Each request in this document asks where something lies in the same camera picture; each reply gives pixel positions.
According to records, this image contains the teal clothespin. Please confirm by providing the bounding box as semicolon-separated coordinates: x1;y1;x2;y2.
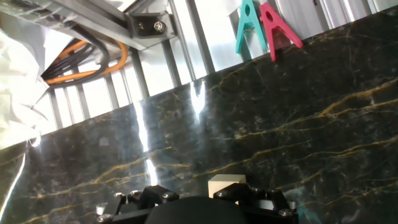
234;0;269;55

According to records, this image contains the small wooden cube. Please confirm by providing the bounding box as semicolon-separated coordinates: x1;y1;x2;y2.
208;174;247;206

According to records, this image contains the silver bracket with screw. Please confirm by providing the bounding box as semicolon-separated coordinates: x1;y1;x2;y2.
126;11;177;40

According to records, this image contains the black marble pattern mat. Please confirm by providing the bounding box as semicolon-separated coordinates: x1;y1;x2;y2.
0;4;398;224

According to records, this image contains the orange tube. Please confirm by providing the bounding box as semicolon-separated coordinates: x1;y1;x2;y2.
44;39;129;86

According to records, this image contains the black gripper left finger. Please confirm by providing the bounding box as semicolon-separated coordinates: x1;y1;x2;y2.
95;184;180;224

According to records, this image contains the thick black cable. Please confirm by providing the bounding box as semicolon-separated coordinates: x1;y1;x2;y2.
40;24;111;90

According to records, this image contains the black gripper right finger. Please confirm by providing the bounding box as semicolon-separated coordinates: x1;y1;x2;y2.
213;182;300;224

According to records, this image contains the red clothespin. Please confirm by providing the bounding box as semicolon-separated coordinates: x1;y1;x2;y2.
258;2;304;62

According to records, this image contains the aluminium frame bar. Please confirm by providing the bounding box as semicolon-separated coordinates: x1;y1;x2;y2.
0;0;180;52

